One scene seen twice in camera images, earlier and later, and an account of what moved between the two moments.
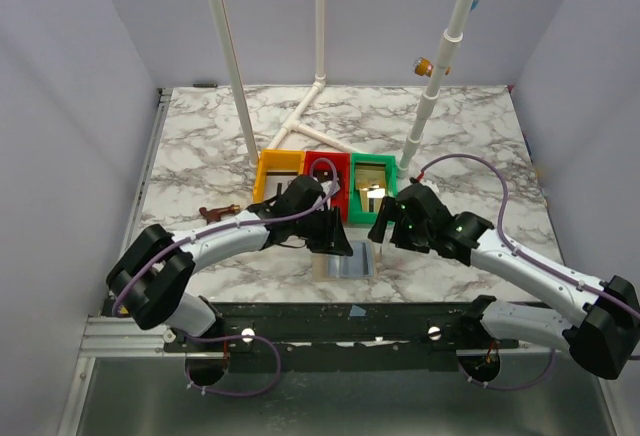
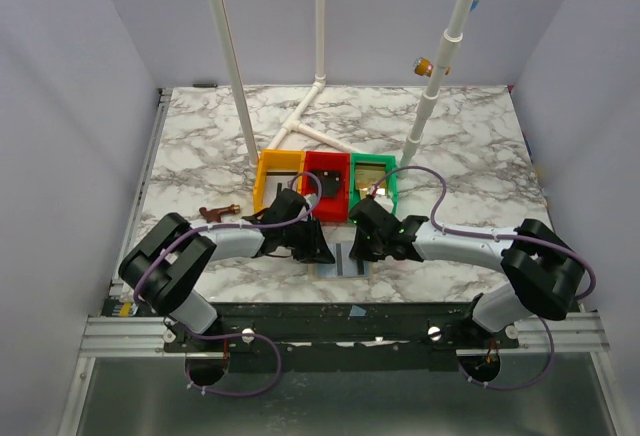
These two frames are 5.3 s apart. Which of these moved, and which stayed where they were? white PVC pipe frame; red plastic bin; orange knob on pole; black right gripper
Moved: black right gripper
Stayed: orange knob on pole; white PVC pipe frame; red plastic bin
